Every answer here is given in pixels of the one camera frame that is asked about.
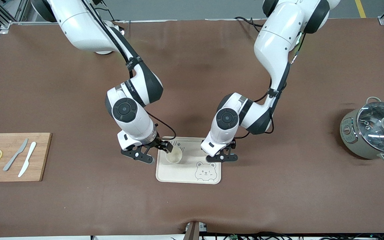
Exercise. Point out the white plastic knife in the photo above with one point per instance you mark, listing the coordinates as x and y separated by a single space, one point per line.
28 158

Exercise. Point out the wooden cutting board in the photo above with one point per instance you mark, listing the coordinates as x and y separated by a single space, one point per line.
15 156

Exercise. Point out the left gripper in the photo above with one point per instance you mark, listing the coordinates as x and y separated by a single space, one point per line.
233 144

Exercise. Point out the cream tray with bear print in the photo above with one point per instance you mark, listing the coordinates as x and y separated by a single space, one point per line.
188 171

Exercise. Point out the grey plastic knife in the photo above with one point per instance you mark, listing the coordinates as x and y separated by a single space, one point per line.
13 156

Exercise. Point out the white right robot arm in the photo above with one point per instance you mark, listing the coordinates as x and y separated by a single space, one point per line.
135 110

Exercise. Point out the grey cooker with glass lid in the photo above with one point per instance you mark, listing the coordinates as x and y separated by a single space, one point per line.
350 140

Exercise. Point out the metal bracket at table edge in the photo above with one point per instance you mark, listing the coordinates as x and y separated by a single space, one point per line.
193 230

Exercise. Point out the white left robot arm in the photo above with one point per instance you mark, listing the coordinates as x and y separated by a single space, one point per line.
278 43

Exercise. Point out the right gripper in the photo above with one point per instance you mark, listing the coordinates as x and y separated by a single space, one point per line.
159 142

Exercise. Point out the glass pot lid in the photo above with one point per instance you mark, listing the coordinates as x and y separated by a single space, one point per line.
378 126

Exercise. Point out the cream paper cup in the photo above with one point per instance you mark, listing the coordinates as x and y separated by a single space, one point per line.
174 157

